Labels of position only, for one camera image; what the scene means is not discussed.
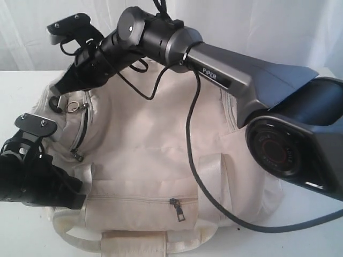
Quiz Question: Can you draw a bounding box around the cream duffel bag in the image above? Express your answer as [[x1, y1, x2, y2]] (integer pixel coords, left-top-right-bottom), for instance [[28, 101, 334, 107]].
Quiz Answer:
[[32, 60, 283, 256]]

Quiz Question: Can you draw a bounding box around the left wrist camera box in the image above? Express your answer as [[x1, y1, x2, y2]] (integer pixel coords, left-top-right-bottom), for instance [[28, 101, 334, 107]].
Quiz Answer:
[[14, 113, 63, 142]]

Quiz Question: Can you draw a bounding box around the thin black camera cable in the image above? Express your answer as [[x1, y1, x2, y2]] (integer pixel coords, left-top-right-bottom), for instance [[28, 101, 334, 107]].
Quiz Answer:
[[59, 37, 185, 101]]

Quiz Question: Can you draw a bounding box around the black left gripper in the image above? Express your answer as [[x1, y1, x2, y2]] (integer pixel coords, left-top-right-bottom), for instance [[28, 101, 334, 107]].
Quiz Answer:
[[1, 154, 86, 209]]

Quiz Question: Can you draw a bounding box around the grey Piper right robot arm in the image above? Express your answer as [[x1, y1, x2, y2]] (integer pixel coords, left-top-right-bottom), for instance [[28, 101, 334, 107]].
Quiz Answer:
[[47, 6, 342, 200]]

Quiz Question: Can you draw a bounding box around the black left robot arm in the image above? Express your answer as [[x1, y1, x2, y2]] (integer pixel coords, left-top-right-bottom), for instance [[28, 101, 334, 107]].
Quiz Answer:
[[1, 137, 86, 210]]

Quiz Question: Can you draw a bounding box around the white backdrop curtain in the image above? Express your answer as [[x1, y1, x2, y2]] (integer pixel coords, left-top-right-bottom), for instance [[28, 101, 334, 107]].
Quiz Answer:
[[1, 1, 342, 77]]

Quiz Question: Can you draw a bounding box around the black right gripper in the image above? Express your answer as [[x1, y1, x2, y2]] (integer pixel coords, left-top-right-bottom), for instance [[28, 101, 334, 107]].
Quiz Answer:
[[53, 48, 121, 95]]

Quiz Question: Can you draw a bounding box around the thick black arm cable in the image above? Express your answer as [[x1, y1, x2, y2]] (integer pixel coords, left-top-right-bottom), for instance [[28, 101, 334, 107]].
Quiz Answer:
[[152, 0, 343, 238]]

